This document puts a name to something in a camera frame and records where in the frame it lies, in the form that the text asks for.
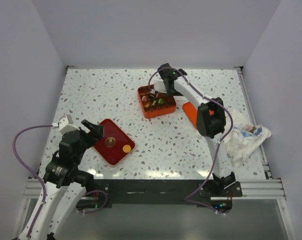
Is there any white crumpled plastic bag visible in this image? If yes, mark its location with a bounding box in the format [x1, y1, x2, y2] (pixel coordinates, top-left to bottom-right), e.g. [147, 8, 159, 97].
[224, 109, 272, 167]

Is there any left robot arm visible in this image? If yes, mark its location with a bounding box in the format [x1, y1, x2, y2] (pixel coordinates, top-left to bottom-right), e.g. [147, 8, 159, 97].
[12, 115, 104, 240]

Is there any orange compartment cookie box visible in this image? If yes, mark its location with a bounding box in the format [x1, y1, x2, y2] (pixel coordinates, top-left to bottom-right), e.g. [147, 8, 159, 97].
[137, 84, 176, 119]

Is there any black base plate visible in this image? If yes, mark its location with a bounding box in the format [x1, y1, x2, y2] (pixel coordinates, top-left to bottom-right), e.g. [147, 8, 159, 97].
[76, 179, 243, 213]

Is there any red cookie tray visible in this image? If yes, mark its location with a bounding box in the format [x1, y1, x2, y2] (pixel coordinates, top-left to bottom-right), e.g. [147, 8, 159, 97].
[93, 119, 135, 166]

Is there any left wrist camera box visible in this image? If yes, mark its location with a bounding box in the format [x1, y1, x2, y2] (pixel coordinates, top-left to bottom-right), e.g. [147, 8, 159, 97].
[58, 114, 79, 135]

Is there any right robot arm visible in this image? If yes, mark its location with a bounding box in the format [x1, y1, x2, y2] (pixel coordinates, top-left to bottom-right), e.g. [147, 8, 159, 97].
[154, 63, 236, 197]

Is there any orange box lid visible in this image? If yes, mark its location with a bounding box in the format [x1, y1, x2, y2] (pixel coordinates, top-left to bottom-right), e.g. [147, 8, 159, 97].
[183, 101, 216, 129]

